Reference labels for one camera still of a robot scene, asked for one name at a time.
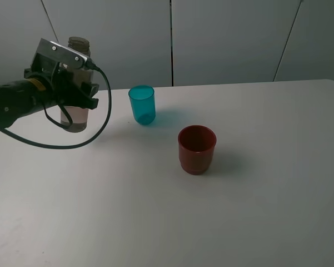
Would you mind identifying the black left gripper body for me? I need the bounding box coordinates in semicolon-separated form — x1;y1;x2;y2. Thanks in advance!
24;52;81;107

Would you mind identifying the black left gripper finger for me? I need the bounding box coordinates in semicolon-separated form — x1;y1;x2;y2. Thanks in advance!
81;82;99;96
72;93;98;110

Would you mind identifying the brown translucent water bottle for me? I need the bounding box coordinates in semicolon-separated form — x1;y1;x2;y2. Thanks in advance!
61;36;93;133

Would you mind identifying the teal translucent plastic cup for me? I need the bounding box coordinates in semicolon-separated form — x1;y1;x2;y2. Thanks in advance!
128;85;156;125

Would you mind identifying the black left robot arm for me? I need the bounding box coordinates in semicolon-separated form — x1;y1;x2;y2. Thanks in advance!
0;52;98;128

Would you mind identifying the red plastic cup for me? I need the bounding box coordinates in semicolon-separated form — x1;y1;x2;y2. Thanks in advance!
178;125;217;175

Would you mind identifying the black camera cable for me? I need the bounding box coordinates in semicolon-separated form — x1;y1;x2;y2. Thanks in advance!
0;61;113;150

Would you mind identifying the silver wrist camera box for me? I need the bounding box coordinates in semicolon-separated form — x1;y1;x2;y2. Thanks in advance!
36;38;92;70

